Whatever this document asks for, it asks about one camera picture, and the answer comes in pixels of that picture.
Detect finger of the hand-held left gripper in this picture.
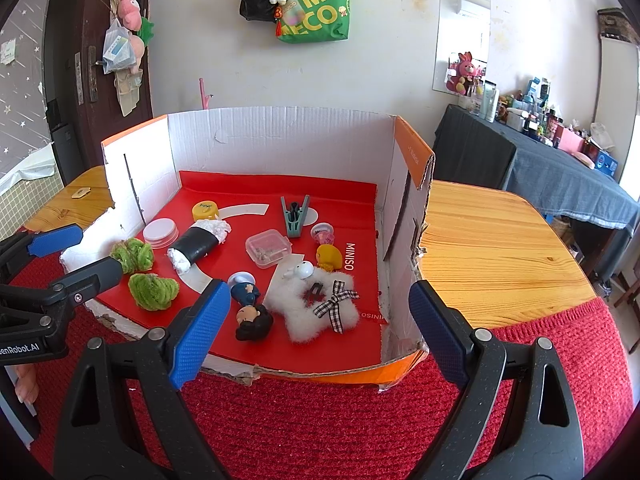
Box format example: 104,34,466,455
0,223,84,281
0,257,124,334

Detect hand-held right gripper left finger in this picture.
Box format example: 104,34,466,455
52,278,233,480

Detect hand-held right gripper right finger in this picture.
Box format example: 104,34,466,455
408,280,586,480

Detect green pink crochet scrunchie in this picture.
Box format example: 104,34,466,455
111,238,154,275

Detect black-haired doll figurine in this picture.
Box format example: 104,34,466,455
227,271,274,342

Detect white lid jar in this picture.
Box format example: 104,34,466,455
143,217,179,249

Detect white fluffy hair clip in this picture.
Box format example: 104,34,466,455
263,261,361,345

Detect clear plastic box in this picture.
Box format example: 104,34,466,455
245,229,293,268

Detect yellow figurine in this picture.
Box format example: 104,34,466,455
315,243,343,272

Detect teal plastic clip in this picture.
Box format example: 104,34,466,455
280,195,312,239

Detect red and white cardboard box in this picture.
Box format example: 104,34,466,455
60,106,436,391

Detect person's left hand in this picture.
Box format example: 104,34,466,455
14,364,40,405

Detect white cloth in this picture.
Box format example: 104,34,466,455
0,142,56,196

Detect dark brown door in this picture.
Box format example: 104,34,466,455
42,0,153,171

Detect red knitted blanket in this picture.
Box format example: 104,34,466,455
5,255,636,480

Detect grey star curtain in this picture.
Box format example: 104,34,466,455
0,0,56,176

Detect beige cloth bag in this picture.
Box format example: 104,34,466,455
114,71,145,117

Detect desk with blue cloth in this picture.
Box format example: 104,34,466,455
434,104,640,281

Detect clear plastic bag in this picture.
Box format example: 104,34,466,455
102,21,138,75

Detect peach plush toy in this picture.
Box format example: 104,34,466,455
127,16,156,63

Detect cluster of desk bottles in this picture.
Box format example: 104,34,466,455
467,77,621,173

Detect pink plush toy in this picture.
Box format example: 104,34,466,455
117,0,142,31

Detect pink rabbit plush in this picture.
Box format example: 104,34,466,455
446,51,478,97

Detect white wardrobe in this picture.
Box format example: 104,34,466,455
595,30,640,186

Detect green tote bag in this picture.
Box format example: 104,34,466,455
276,0,352,45

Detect patterned storage box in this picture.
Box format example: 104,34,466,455
597,7,640,43

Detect metal door handle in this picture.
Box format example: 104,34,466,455
74,47,98,106

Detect wall mirror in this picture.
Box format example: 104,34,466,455
432,0,492,93

